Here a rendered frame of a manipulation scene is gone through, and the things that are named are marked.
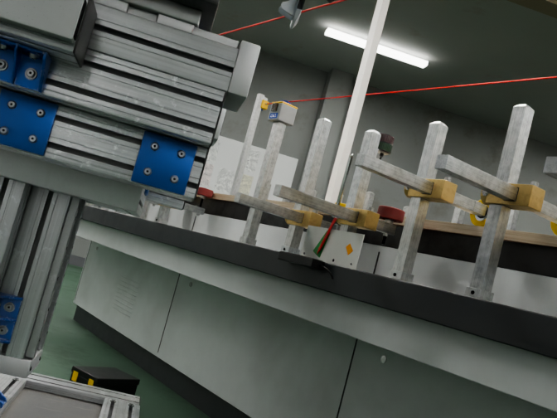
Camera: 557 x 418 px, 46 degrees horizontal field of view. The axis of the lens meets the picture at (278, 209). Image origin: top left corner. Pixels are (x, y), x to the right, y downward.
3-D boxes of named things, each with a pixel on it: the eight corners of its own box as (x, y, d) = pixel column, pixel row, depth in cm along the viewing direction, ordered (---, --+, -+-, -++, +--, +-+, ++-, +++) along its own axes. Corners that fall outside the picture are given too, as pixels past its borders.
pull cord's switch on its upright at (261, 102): (221, 243, 459) (263, 93, 468) (215, 241, 467) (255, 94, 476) (230, 245, 463) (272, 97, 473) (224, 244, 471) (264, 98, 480)
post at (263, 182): (244, 243, 231) (278, 120, 234) (238, 241, 235) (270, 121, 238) (255, 245, 233) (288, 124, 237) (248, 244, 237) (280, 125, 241)
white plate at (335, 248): (354, 269, 182) (363, 234, 183) (298, 255, 203) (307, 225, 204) (355, 269, 182) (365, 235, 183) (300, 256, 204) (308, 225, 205)
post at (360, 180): (331, 288, 189) (373, 128, 193) (324, 286, 192) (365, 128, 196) (341, 290, 191) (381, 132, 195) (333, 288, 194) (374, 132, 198)
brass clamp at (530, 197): (526, 206, 143) (531, 183, 144) (476, 201, 154) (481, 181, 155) (542, 213, 147) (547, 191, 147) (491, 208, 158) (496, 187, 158)
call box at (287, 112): (277, 121, 233) (283, 100, 233) (266, 122, 238) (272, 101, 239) (293, 128, 237) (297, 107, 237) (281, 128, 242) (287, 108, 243)
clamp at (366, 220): (363, 226, 184) (367, 209, 184) (332, 222, 195) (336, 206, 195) (377, 231, 187) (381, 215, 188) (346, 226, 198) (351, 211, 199)
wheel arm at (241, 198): (238, 205, 193) (241, 191, 194) (232, 204, 196) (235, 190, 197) (346, 240, 218) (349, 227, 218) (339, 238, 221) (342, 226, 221)
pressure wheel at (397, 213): (382, 242, 190) (392, 204, 191) (364, 240, 197) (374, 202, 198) (401, 249, 194) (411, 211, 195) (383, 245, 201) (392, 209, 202)
